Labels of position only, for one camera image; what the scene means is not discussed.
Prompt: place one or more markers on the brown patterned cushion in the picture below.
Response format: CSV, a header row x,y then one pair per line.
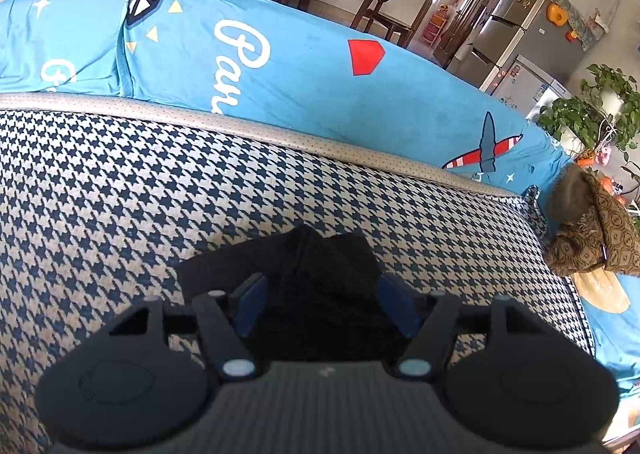
x,y
595,229

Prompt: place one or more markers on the black t-shirt with red print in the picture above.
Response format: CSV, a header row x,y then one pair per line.
x,y
320,274

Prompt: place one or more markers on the large orange fridge magnet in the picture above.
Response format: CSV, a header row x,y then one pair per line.
x,y
556,14

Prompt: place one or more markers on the white chest freezer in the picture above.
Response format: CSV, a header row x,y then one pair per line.
x,y
530,84

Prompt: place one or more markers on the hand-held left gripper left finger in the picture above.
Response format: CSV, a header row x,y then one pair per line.
x,y
250,301

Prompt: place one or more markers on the silver refrigerator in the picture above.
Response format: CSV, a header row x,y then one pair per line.
x,y
515,24

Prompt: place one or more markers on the blue printed blanket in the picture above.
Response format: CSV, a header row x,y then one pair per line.
x,y
310,84

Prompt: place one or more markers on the potted green plant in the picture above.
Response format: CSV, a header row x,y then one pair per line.
x,y
590,109

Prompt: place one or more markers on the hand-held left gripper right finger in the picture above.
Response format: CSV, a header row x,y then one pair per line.
x,y
397,303

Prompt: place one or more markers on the pink shelf rack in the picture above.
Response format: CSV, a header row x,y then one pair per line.
x,y
436,24

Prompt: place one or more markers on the small orange fridge magnet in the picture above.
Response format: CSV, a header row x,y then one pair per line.
x,y
572,34

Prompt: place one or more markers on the houndstooth sofa cover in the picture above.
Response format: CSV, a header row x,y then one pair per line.
x,y
150,194

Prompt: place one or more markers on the grey dotted sofa edge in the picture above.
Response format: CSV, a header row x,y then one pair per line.
x,y
250,134

